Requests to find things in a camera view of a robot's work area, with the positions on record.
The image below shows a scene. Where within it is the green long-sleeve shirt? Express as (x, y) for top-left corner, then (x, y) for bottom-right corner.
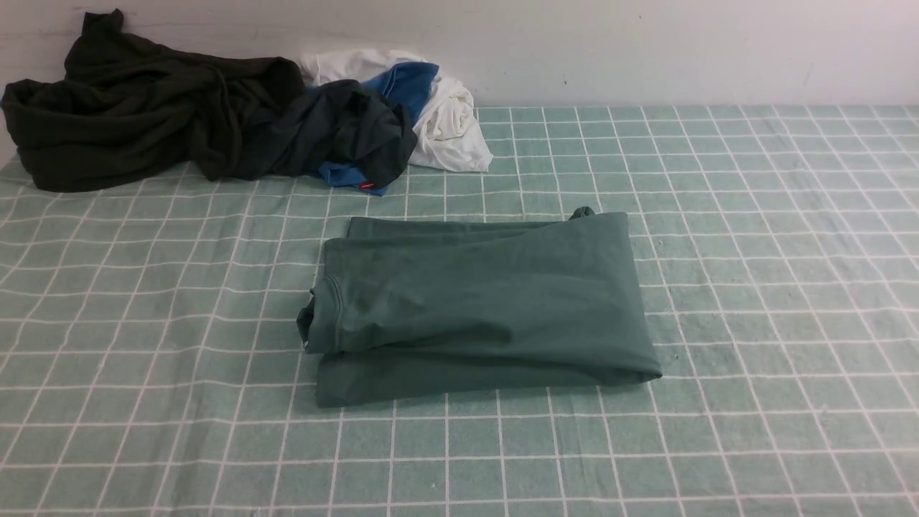
(297, 207), (663, 408)

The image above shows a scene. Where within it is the white crumpled garment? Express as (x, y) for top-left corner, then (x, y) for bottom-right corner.
(301, 48), (493, 173)

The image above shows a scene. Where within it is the dark navy crumpled garment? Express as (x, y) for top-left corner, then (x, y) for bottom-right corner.
(232, 80), (417, 191)

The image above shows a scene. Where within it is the blue crumpled garment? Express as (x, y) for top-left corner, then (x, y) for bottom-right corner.
(319, 61), (439, 196)

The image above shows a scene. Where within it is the green checkered tablecloth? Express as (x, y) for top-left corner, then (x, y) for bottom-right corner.
(1, 106), (918, 516)

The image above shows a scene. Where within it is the dark olive crumpled garment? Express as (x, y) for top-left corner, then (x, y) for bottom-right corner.
(2, 9), (306, 192)

